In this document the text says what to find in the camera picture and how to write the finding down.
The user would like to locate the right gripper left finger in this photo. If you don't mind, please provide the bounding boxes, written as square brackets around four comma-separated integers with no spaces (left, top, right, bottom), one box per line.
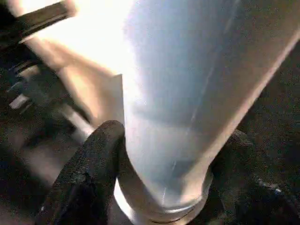
[35,120,126,225]

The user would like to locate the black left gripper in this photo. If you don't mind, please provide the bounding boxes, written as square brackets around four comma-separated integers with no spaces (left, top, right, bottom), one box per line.
[0,59,90,125]

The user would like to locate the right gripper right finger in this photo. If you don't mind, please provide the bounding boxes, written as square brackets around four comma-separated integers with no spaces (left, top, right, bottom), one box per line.
[187,129,300,225]

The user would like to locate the white plastic table top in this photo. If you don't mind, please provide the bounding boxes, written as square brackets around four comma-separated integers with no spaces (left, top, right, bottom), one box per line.
[9,0,214,225]

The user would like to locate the white plastic table leg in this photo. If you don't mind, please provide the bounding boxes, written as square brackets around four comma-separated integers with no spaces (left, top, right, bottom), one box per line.
[112,0,300,221]

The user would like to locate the black plastic mat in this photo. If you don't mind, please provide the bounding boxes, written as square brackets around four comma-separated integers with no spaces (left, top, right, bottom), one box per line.
[0,42,300,225]

